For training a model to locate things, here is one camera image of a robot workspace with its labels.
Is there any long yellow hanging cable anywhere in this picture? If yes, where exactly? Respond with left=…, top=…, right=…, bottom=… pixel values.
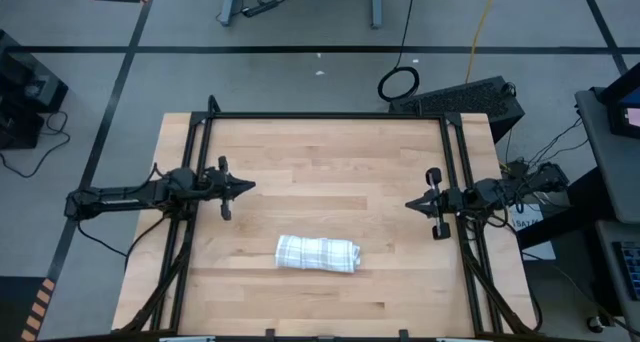
left=464, top=0, right=501, bottom=85

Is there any grey desk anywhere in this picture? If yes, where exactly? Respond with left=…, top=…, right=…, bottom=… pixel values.
left=573, top=85, right=640, bottom=227
left=593, top=219, right=640, bottom=319

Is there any black floor cable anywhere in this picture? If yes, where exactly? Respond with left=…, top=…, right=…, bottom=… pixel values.
left=0, top=110, right=71, bottom=179

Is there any white paper sheet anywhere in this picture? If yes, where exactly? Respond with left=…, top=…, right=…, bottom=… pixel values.
left=508, top=203, right=558, bottom=262

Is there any black equipment box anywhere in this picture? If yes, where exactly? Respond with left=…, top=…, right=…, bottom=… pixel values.
left=0, top=29, right=70, bottom=152

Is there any black power strip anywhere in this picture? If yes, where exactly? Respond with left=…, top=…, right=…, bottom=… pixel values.
left=241, top=0, right=281, bottom=19

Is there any black tablet screen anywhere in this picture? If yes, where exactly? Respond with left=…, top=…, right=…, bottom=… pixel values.
left=597, top=61, right=640, bottom=141

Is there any black hanging cable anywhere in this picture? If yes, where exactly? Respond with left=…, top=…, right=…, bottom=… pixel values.
left=376, top=0, right=422, bottom=104

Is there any white beige plaid towel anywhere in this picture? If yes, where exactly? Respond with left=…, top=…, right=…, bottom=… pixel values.
left=274, top=233, right=363, bottom=275

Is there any black table frame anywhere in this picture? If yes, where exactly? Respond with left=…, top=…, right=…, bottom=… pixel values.
left=118, top=94, right=545, bottom=342

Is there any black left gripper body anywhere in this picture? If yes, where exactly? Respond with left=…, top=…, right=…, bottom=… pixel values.
left=197, top=155, right=237, bottom=222

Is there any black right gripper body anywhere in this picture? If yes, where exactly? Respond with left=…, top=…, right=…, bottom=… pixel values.
left=423, top=166, right=467, bottom=242

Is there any black computer tower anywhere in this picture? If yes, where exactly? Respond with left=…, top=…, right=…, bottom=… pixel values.
left=388, top=75, right=526, bottom=144

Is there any black keyboard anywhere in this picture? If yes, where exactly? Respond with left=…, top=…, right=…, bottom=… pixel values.
left=612, top=239, right=640, bottom=303

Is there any grey metal desk leg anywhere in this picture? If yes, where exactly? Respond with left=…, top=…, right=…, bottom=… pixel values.
left=368, top=0, right=390, bottom=30
left=216, top=0, right=242, bottom=28

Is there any black desk base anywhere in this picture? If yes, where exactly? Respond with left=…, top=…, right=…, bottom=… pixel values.
left=514, top=166, right=617, bottom=251

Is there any black arm base cable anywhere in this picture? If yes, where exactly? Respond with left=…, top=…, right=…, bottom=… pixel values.
left=74, top=214, right=169, bottom=273

